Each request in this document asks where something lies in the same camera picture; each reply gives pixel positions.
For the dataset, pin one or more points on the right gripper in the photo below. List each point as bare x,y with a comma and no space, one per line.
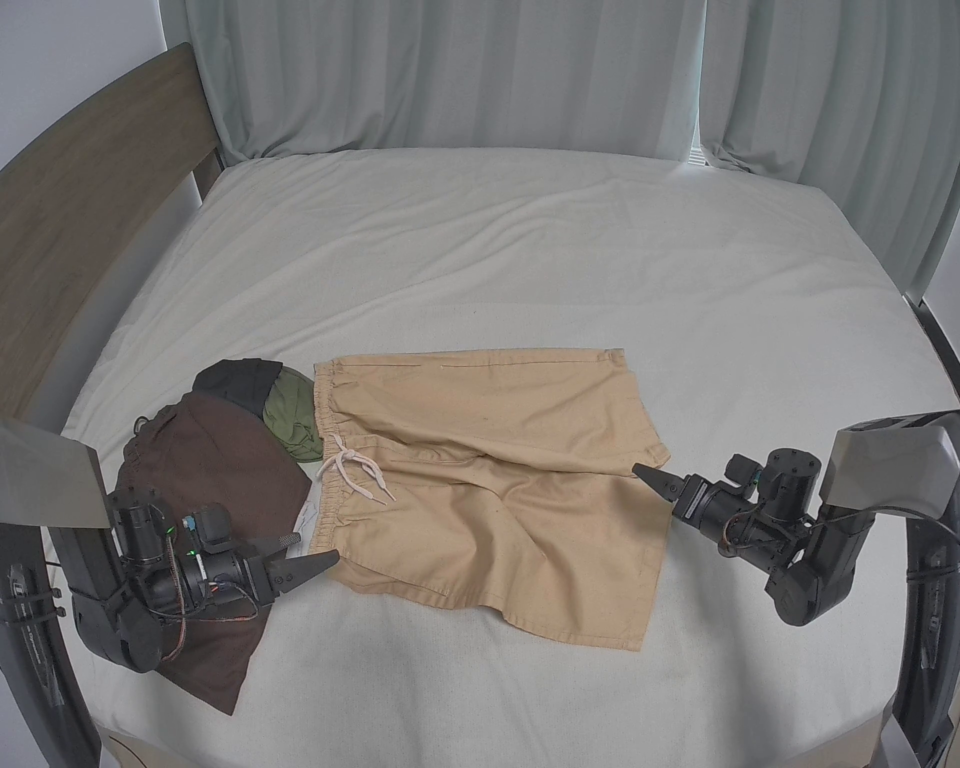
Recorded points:
712,510

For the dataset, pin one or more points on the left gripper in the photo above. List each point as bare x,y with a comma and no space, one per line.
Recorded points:
229,577

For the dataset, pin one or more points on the beige shorts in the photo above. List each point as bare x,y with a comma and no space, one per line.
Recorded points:
487,450

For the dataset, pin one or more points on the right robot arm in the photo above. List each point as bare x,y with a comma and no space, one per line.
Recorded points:
817,570

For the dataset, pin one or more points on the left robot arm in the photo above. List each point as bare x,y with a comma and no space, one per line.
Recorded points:
120,622

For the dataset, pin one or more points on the bed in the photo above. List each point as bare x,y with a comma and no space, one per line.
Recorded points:
525,247

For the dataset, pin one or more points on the white printed garment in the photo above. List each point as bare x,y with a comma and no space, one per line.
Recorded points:
309,517

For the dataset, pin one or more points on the brown garment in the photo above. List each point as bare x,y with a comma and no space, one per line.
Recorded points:
225,465

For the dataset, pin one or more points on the green garment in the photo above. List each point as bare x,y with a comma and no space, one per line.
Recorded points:
289,412

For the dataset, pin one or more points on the black garment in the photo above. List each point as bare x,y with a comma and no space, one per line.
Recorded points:
232,382

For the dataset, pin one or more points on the window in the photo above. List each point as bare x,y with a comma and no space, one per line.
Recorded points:
697,156

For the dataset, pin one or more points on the grey-green curtain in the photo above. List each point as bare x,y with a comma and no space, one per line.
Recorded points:
840,90
450,75

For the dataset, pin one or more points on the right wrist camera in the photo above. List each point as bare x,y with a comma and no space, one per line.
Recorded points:
744,471

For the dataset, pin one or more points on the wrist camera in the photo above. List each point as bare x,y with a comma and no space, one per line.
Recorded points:
744,471
208,529

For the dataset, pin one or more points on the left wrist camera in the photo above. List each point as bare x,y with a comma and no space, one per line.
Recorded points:
208,529

